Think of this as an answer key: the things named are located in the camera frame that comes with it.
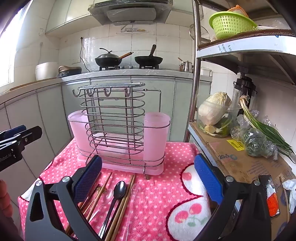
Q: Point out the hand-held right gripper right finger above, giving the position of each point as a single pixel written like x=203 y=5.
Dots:
x=208 y=178

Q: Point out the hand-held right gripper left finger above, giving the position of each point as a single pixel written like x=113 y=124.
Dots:
x=89 y=178

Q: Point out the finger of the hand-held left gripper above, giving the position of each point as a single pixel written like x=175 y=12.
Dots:
x=31 y=135
x=13 y=132

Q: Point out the small brown spoon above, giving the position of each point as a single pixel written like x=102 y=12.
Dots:
x=101 y=189

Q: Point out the clear plastic spoon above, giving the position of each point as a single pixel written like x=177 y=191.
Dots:
x=133 y=204
x=108 y=195

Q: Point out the black spoon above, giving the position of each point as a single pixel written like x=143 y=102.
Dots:
x=120 y=188

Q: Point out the person's left hand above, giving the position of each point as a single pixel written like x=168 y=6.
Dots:
x=4 y=199

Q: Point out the grey lower kitchen cabinets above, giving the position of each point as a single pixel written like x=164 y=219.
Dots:
x=34 y=111

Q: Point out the cardboard sheet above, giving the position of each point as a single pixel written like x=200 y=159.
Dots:
x=245 y=166

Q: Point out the pink dotted towel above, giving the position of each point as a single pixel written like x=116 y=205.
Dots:
x=157 y=197

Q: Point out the plastic bag of greens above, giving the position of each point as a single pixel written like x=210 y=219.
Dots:
x=256 y=143

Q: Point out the white rice cooker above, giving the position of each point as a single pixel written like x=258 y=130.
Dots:
x=45 y=70

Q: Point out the napa cabbage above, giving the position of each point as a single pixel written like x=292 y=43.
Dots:
x=214 y=109

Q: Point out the green onions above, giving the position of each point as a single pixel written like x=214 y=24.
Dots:
x=266 y=132

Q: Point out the black electric cooker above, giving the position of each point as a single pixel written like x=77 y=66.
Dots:
x=69 y=70

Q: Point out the window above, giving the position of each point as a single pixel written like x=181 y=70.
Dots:
x=9 y=53

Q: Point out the white tissue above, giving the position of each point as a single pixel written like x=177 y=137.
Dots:
x=290 y=192

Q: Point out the black blender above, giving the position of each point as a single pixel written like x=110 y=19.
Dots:
x=245 y=85

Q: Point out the white lidded container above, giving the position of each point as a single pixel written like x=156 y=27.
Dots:
x=205 y=71

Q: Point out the black wok with lid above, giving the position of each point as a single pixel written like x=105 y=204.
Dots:
x=107 y=60

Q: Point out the metal kettle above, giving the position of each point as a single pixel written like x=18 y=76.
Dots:
x=186 y=66

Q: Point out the gas stove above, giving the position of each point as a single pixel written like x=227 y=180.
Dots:
x=129 y=67

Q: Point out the metal shelf rack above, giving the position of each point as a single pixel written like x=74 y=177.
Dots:
x=196 y=58

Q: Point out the black frying pan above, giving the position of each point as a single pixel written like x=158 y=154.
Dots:
x=148 y=60

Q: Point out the metal skimmer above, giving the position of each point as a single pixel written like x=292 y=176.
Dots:
x=203 y=33

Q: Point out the green plastic basket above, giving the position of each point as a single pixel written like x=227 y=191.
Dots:
x=229 y=25

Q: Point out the range hood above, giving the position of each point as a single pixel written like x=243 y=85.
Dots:
x=129 y=11

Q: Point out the orange white bag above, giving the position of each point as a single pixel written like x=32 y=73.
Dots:
x=239 y=10

